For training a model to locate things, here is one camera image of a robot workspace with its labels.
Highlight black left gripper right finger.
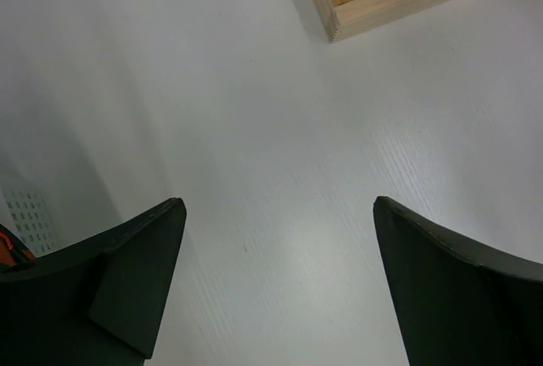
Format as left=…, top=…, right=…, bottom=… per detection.
left=373, top=196, right=542, bottom=365

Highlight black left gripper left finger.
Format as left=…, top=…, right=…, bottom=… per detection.
left=1, top=198, right=187, bottom=365

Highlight orange camouflage trousers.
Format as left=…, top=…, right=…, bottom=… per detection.
left=0, top=225, right=36, bottom=272

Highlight white plastic basket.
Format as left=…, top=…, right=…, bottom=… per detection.
left=1, top=185, right=62, bottom=257

